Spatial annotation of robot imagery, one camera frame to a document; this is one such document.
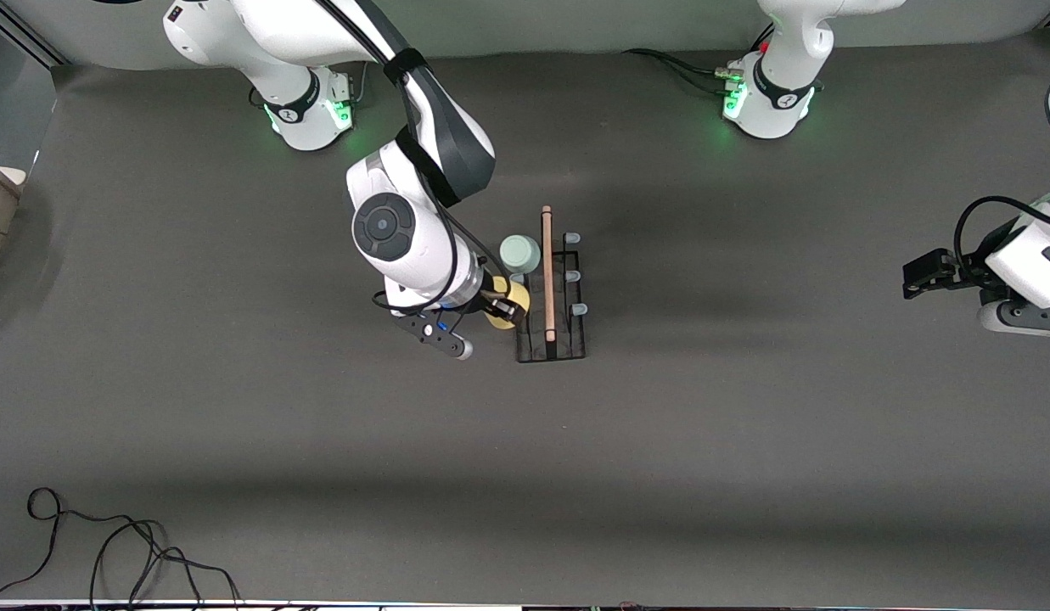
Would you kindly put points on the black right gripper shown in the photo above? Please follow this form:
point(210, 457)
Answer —
point(493, 299)

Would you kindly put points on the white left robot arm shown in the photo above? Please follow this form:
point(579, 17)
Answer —
point(783, 59)

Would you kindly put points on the yellow plastic cup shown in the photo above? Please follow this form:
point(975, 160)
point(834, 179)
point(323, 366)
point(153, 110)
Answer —
point(523, 295)

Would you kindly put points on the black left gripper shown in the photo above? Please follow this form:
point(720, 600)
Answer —
point(964, 273)

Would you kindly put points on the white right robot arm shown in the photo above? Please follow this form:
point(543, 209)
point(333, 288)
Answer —
point(389, 225)

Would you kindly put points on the pale green plastic cup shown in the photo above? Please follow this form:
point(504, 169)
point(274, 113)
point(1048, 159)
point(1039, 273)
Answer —
point(519, 253)

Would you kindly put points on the dark grey table cloth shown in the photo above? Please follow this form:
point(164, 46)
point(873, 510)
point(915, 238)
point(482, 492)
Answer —
point(660, 475)

